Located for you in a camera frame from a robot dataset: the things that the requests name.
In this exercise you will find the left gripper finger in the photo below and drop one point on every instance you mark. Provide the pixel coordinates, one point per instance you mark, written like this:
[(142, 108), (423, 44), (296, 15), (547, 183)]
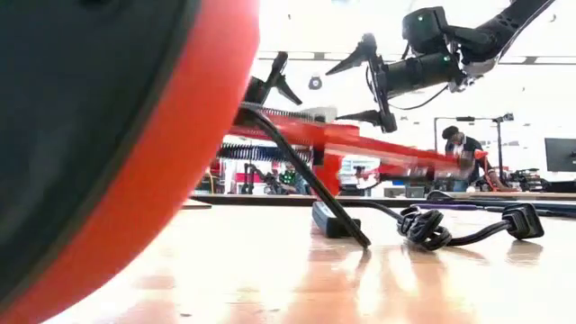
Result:
[(279, 67), (288, 90)]

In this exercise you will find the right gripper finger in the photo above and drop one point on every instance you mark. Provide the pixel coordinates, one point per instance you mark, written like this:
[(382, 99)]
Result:
[(357, 58), (366, 117)]

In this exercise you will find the red articulated desk lamp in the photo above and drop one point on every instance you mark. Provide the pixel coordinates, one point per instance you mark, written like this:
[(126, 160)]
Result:
[(180, 157)]

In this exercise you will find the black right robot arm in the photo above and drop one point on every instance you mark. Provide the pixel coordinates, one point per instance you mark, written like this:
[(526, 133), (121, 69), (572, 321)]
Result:
[(508, 22)]

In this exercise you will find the person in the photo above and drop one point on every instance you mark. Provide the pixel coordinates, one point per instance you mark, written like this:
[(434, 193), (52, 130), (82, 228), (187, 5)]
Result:
[(290, 180), (468, 157)]

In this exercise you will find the black monitor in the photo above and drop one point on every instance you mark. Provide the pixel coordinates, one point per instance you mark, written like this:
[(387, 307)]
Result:
[(560, 155)]

